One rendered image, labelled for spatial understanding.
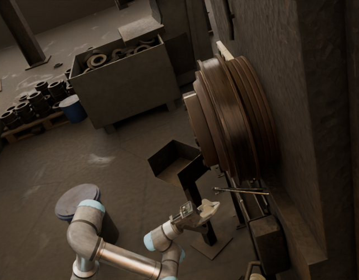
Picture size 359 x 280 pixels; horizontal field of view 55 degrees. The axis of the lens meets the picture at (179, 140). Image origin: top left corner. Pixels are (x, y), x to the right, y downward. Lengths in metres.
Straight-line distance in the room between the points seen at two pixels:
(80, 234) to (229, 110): 0.76
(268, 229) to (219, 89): 0.52
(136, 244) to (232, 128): 1.66
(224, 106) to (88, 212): 0.75
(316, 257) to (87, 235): 0.82
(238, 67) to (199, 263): 1.43
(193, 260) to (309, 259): 1.29
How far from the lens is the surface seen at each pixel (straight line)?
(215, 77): 1.10
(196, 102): 1.16
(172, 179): 1.93
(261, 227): 1.29
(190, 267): 2.28
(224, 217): 2.46
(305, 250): 1.13
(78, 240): 1.44
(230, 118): 1.05
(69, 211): 2.40
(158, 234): 1.51
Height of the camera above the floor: 1.78
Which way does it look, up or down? 32 degrees down
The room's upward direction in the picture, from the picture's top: 21 degrees counter-clockwise
